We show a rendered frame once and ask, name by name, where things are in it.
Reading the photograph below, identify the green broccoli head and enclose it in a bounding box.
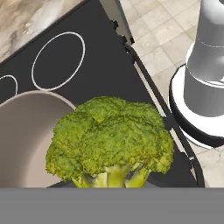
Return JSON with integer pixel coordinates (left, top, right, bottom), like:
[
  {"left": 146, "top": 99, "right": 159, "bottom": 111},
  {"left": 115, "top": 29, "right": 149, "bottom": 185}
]
[{"left": 45, "top": 95, "right": 175, "bottom": 188}]

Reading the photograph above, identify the black stove hob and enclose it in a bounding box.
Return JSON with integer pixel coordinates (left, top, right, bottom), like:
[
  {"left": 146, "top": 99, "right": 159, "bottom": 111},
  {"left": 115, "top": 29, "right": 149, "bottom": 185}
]
[{"left": 0, "top": 0, "right": 202, "bottom": 188}]

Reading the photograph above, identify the small black stove knob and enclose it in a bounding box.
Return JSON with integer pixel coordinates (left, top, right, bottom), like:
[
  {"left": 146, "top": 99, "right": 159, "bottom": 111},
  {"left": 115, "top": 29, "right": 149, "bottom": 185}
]
[
  {"left": 111, "top": 19, "right": 120, "bottom": 31},
  {"left": 117, "top": 33, "right": 129, "bottom": 45}
]

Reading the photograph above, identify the beige pot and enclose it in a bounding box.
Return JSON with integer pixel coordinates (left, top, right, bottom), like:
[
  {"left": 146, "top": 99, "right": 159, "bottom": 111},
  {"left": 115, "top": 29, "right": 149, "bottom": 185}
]
[{"left": 0, "top": 89, "right": 78, "bottom": 188}]

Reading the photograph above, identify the white and grey round pillar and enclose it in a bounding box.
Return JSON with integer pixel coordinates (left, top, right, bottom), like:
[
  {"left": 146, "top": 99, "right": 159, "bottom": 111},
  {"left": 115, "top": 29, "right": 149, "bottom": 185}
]
[{"left": 168, "top": 0, "right": 224, "bottom": 150}]

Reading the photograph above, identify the black oven handle bar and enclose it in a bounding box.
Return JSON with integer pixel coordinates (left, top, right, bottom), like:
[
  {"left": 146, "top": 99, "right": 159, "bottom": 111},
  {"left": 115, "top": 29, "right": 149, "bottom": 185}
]
[{"left": 123, "top": 43, "right": 207, "bottom": 188}]

